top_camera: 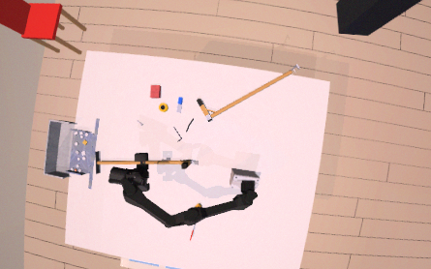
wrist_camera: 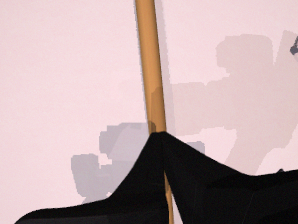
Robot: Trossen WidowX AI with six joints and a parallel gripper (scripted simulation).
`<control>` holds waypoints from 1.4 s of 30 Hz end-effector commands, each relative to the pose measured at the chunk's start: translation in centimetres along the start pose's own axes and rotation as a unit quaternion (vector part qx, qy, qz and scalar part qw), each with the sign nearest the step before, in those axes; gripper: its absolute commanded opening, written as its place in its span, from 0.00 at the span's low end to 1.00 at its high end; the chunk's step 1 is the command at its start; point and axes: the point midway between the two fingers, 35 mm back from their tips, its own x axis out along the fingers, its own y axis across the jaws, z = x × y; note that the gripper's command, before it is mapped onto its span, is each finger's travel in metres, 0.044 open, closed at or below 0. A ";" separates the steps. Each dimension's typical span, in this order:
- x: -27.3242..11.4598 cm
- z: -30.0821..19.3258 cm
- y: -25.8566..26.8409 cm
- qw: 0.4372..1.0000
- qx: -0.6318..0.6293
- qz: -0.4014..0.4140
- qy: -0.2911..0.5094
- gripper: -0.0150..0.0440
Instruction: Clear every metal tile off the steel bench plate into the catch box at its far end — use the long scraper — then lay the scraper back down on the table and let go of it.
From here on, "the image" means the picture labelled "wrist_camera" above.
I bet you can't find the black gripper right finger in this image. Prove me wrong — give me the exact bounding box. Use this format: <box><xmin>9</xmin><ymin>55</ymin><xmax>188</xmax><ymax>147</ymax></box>
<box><xmin>158</xmin><ymin>131</ymin><xmax>298</xmax><ymax>224</ymax></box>

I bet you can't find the long wooden-handled scraper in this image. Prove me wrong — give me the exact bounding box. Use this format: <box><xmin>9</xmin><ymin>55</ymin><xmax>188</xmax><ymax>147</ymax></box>
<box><xmin>136</xmin><ymin>0</ymin><xmax>174</xmax><ymax>224</ymax></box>

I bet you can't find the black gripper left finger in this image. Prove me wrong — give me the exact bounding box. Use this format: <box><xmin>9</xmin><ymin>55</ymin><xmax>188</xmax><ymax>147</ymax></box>
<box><xmin>13</xmin><ymin>132</ymin><xmax>169</xmax><ymax>224</ymax></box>

